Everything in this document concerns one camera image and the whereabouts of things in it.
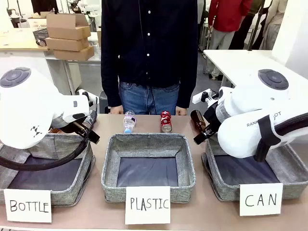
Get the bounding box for gray fabric basket BOTTLE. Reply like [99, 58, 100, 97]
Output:
[0, 131, 96, 206]

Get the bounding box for blue denim jeans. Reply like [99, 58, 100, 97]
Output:
[119, 81, 180, 116]

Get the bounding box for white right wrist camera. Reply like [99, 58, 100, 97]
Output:
[192, 88, 220, 104]

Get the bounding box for open cardboard box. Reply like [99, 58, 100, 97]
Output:
[46, 13, 91, 41]

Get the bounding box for white paper sign PLASTIC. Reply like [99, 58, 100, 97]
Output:
[124, 186, 171, 225]

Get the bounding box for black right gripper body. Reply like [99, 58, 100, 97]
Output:
[204, 102, 220, 133]

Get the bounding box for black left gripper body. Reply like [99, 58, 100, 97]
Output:
[81, 110, 98, 132]

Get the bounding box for person's left forearm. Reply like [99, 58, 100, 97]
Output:
[177, 57, 198, 109]

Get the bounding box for gray bin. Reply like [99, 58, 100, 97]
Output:
[99, 90, 109, 114]

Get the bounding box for black left arm hose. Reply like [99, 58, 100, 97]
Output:
[0, 131, 93, 172]

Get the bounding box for flat closed cardboard box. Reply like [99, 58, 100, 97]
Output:
[45, 37, 90, 52]
[53, 45, 95, 61]

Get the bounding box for black hose strap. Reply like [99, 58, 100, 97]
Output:
[254, 115, 278, 162]

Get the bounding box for person's right forearm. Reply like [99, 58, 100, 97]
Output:
[101, 57, 122, 108]

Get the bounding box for white paper sign CAN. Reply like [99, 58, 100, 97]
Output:
[239, 182, 283, 217]

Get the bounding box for person in beige clothes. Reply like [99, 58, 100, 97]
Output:
[259, 0, 288, 51]

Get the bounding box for brown glass bottle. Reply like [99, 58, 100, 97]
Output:
[190, 109, 208, 134]
[48, 121, 86, 135]

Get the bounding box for person in dark shirt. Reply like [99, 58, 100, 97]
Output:
[101, 0, 199, 109]

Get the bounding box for person in red jacket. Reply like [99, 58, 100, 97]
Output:
[204, 0, 253, 80]

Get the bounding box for black arm hose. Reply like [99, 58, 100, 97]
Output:
[274, 112, 308, 137]
[0, 131, 93, 172]

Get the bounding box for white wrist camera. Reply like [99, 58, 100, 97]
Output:
[76, 88, 100, 114]
[192, 88, 220, 104]

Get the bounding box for white metal frame table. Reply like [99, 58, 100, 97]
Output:
[45, 31, 102, 97]

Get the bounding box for gray fabric basket PLASTIC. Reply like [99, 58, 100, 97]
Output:
[101, 133, 196, 203]

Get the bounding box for black right arm hose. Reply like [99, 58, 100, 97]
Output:
[274, 112, 308, 137]

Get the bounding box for white paper sign BOTTLE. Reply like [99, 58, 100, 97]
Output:
[3, 188, 52, 223]

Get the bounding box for black wire basket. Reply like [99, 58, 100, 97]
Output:
[33, 28, 49, 46]

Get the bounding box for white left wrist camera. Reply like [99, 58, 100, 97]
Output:
[76, 88, 100, 114]

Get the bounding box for clear plastic bottle blue cap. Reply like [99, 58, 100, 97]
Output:
[123, 110, 138, 134]

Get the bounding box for wooden background table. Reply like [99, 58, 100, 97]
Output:
[0, 28, 49, 51]

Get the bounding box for red drink can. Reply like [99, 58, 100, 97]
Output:
[160, 111, 173, 133]

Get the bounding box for gray fabric basket CAN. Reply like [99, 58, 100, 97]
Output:
[201, 138, 308, 202]

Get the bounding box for white plastic crate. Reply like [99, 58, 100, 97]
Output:
[28, 18, 48, 29]

